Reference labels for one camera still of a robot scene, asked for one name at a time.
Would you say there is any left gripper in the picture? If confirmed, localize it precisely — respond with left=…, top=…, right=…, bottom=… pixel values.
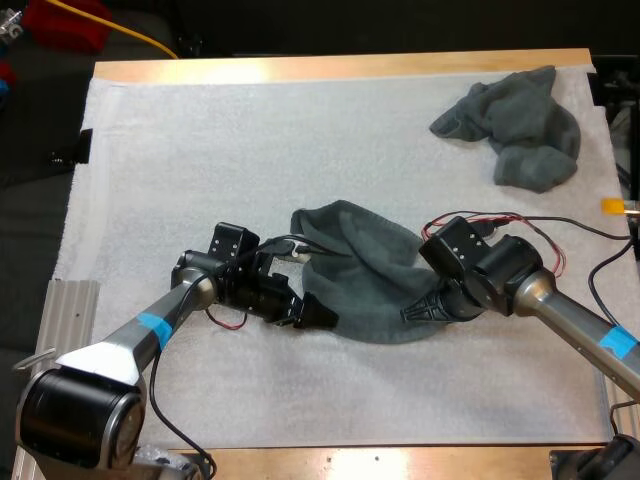
left=221, top=248, right=340, bottom=331

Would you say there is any pile of grey-green towels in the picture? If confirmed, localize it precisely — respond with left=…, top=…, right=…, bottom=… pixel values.
left=428, top=64, right=583, bottom=195

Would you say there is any dark clamp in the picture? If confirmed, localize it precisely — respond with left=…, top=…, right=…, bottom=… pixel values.
left=48, top=127, right=95, bottom=166

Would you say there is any ribbed aluminium rail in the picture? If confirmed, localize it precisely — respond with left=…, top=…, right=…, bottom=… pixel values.
left=602, top=372, right=640, bottom=444
left=35, top=278, right=102, bottom=364

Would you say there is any black cable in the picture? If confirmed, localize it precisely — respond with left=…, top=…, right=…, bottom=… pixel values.
left=492, top=214, right=640, bottom=329
left=148, top=349, right=218, bottom=479
left=257, top=233, right=354, bottom=261

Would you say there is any grey-green towel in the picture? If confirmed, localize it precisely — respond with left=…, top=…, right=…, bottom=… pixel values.
left=289, top=199, right=454, bottom=347

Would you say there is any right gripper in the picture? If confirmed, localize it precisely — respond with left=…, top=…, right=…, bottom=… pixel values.
left=400, top=280, right=487, bottom=324

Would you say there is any orange clip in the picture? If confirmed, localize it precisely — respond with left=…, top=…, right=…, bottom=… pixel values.
left=600, top=197, right=640, bottom=218

